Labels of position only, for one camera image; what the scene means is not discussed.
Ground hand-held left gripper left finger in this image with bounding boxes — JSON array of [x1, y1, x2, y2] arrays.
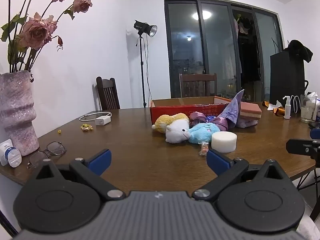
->
[[24, 149, 126, 201]]

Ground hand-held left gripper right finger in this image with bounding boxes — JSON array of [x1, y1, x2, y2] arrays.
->
[[192, 149, 294, 201]]

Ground white round sponge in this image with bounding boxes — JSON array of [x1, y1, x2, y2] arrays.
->
[[211, 132, 237, 153]]

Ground light blue plush toy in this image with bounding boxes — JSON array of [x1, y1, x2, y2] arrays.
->
[[188, 123, 220, 144]]

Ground purple satin scrunchie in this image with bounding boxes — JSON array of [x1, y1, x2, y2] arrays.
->
[[189, 112, 229, 132]]

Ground white plush toy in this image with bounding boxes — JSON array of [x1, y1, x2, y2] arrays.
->
[[165, 120, 192, 144]]

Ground lavender cloth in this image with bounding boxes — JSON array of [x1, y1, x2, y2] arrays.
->
[[217, 89, 245, 128]]

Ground pink rectangular sponge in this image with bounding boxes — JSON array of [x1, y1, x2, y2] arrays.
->
[[240, 102, 262, 118]]

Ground yellow plush toy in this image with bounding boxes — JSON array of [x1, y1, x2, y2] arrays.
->
[[152, 113, 190, 133]]

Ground red cardboard box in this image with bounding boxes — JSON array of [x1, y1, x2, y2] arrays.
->
[[149, 96, 233, 125]]

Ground clear drinking glass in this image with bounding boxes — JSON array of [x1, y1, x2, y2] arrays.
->
[[300, 94, 318, 123]]

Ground black tripod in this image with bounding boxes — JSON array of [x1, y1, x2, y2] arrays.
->
[[297, 166, 320, 220]]

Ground white spray bottle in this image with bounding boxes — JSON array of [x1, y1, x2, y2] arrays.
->
[[283, 96, 292, 119]]

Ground white charger block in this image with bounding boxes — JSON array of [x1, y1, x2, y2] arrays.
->
[[94, 116, 111, 126]]

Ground orange ribbon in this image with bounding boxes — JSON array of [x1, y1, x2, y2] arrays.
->
[[262, 101, 285, 117]]

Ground crumpled white paper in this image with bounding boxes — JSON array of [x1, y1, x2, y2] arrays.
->
[[267, 100, 283, 112]]

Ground black-rimmed eyeglasses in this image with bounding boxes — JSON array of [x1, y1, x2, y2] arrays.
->
[[27, 141, 67, 169]]

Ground tall black box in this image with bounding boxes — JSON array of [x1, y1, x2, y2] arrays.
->
[[269, 50, 309, 107]]

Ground dark wooden slatted chair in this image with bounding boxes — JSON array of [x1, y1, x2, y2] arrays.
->
[[96, 76, 120, 110], [179, 73, 217, 98]]

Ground black garment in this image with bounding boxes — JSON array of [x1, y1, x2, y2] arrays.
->
[[287, 39, 313, 63]]

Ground white lens case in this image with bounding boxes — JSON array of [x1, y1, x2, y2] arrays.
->
[[6, 148, 22, 167]]

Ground pink textured vase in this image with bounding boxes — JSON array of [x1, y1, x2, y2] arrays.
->
[[0, 70, 40, 157]]

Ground small white box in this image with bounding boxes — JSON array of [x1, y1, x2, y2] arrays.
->
[[0, 139, 13, 166]]

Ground sliding glass door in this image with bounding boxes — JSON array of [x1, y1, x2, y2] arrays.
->
[[164, 0, 285, 100]]

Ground hanging pink garment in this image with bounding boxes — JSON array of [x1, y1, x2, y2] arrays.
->
[[234, 15, 250, 34]]

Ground studio light on stand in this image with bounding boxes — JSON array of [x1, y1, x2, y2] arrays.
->
[[134, 19, 158, 108]]

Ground dried pink roses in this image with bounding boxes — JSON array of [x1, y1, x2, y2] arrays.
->
[[0, 0, 93, 82]]

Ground white looped cable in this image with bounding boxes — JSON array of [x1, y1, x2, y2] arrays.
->
[[291, 95, 302, 113]]

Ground white charger cable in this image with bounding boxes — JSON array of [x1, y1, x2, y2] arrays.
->
[[79, 112, 112, 122]]

